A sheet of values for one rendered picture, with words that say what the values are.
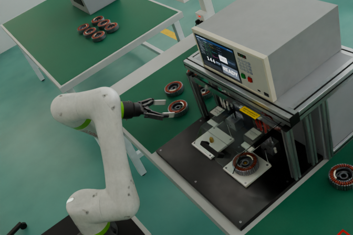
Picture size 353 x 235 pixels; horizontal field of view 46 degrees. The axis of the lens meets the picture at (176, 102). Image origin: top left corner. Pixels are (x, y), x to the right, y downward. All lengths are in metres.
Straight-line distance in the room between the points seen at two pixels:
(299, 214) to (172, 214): 1.27
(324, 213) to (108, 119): 0.89
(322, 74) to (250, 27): 0.33
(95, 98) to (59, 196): 1.84
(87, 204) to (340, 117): 1.06
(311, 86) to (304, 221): 0.51
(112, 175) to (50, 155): 2.18
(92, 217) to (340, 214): 0.93
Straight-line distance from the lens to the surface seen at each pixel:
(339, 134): 1.85
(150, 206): 2.90
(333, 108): 1.73
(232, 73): 1.70
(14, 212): 3.51
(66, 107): 1.65
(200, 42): 1.78
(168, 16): 3.27
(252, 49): 1.53
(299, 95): 1.60
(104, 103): 1.59
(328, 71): 1.69
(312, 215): 1.69
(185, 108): 2.22
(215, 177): 1.85
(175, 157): 2.00
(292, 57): 1.58
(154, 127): 2.24
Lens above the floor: 2.15
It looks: 37 degrees down
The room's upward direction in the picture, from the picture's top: 22 degrees counter-clockwise
